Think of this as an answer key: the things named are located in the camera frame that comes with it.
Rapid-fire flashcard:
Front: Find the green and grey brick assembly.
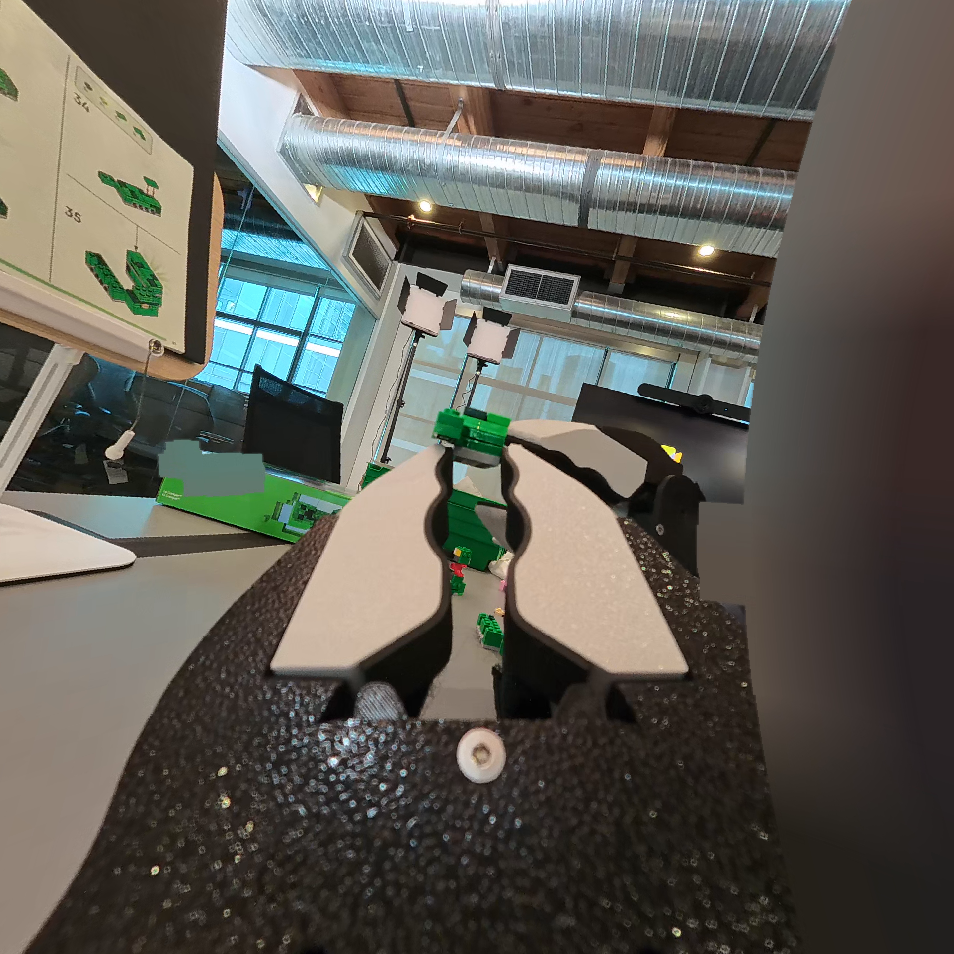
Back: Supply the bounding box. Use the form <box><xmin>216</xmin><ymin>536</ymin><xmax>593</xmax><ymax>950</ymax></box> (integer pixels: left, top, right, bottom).
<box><xmin>434</xmin><ymin>408</ymin><xmax>513</xmax><ymax>471</ymax></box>

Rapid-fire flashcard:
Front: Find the black monitor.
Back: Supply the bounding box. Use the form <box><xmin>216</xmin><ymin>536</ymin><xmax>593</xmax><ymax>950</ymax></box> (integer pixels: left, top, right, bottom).
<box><xmin>572</xmin><ymin>382</ymin><xmax>751</xmax><ymax>502</ymax></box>

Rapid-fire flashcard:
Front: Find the thin silver ventilation duct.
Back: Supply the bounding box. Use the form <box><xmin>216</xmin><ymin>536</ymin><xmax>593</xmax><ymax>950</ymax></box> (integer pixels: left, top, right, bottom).
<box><xmin>460</xmin><ymin>268</ymin><xmax>764</xmax><ymax>360</ymax></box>

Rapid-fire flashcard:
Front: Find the grey desk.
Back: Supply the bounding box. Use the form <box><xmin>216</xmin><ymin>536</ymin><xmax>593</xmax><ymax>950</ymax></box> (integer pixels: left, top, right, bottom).
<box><xmin>0</xmin><ymin>488</ymin><xmax>523</xmax><ymax>954</ymax></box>

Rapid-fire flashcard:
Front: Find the white wall vent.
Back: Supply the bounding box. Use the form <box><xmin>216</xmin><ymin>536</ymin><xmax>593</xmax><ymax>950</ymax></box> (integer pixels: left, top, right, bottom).
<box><xmin>342</xmin><ymin>215</ymin><xmax>394</xmax><ymax>293</ymax></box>

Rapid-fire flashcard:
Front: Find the medium silver ventilation duct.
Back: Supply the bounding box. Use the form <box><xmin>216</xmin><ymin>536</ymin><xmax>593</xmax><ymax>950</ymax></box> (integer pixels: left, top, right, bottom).
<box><xmin>279</xmin><ymin>114</ymin><xmax>798</xmax><ymax>259</ymax></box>

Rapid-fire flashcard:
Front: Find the white duct vent grille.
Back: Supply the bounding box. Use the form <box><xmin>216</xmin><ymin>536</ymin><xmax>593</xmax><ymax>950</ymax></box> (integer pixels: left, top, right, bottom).
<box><xmin>498</xmin><ymin>264</ymin><xmax>581</xmax><ymax>323</ymax></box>

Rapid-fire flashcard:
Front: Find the large studio light on stand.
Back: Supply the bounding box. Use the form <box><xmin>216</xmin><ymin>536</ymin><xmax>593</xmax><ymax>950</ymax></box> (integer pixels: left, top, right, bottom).
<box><xmin>379</xmin><ymin>271</ymin><xmax>459</xmax><ymax>469</ymax></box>

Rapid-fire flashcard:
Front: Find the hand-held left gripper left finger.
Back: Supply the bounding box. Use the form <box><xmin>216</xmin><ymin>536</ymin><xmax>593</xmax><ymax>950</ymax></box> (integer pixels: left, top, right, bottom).
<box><xmin>268</xmin><ymin>447</ymin><xmax>457</xmax><ymax>722</ymax></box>

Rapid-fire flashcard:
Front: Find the large green brick structure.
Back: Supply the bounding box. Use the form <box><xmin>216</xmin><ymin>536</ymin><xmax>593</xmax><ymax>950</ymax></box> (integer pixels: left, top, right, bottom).
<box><xmin>438</xmin><ymin>480</ymin><xmax>509</xmax><ymax>576</ymax></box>

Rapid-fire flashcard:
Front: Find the small studio light on stand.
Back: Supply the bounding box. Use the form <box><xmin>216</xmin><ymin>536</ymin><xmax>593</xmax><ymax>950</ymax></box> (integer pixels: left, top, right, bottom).
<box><xmin>462</xmin><ymin>308</ymin><xmax>524</xmax><ymax>420</ymax></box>

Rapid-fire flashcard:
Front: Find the largest silver ventilation duct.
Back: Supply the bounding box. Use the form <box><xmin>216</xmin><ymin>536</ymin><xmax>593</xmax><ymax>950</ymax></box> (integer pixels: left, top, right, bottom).
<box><xmin>226</xmin><ymin>0</ymin><xmax>852</xmax><ymax>122</ymax></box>

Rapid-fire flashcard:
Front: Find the black conference camera bar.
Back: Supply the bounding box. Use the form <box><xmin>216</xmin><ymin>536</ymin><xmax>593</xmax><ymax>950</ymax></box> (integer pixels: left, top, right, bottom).
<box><xmin>638</xmin><ymin>382</ymin><xmax>751</xmax><ymax>417</ymax></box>

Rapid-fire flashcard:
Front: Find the white stand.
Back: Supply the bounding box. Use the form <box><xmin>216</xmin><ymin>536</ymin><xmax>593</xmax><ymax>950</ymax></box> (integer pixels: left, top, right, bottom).
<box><xmin>0</xmin><ymin>344</ymin><xmax>137</xmax><ymax>584</ymax></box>

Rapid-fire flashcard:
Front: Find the white tag on cord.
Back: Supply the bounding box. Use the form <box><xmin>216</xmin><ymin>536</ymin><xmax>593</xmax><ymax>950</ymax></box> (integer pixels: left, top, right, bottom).
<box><xmin>104</xmin><ymin>339</ymin><xmax>166</xmax><ymax>463</ymax></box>

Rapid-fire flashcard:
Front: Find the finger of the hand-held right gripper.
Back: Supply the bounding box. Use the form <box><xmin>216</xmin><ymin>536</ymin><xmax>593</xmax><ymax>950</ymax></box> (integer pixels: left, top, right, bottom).
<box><xmin>577</xmin><ymin>436</ymin><xmax>662</xmax><ymax>504</ymax></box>
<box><xmin>507</xmin><ymin>419</ymin><xmax>623</xmax><ymax>478</ymax></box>

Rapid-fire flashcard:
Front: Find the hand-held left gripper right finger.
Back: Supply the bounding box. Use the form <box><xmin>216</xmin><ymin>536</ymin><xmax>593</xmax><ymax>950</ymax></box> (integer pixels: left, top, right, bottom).
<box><xmin>498</xmin><ymin>443</ymin><xmax>692</xmax><ymax>722</ymax></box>

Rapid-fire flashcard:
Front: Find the green toy box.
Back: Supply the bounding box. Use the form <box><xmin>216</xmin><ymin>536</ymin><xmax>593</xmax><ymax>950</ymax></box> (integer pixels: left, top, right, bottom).
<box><xmin>155</xmin><ymin>470</ymin><xmax>356</xmax><ymax>542</ymax></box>

